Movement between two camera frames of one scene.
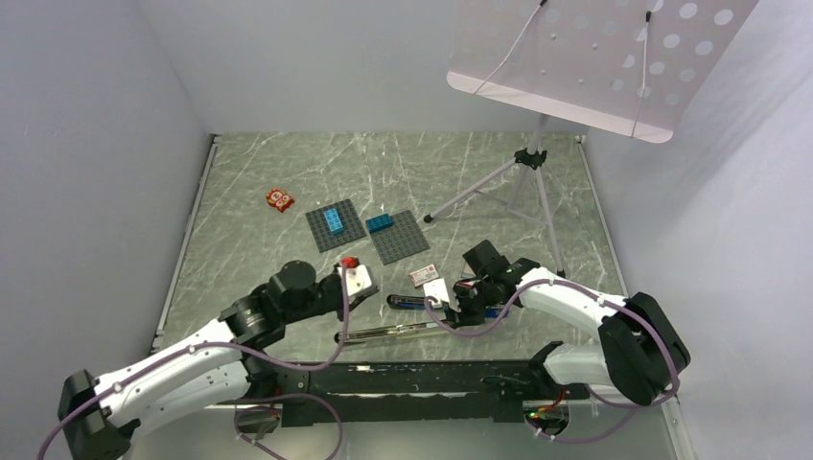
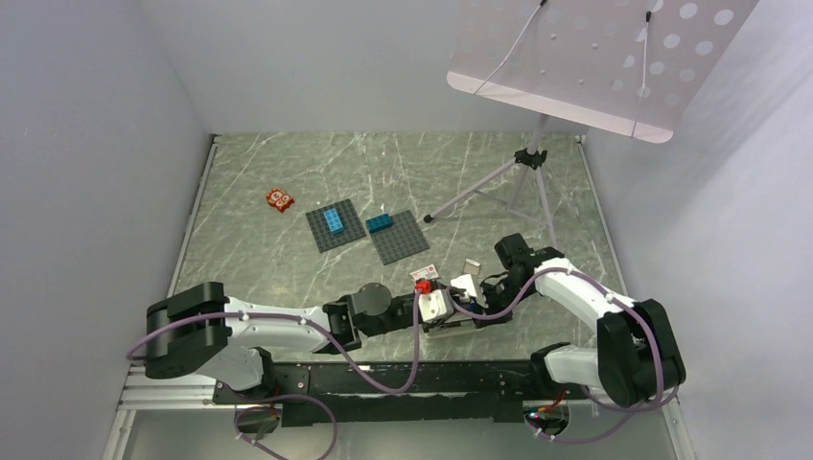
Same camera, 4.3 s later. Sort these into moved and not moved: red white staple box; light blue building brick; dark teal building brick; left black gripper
Moved: left black gripper
Not moved: light blue building brick; dark teal building brick; red white staple box
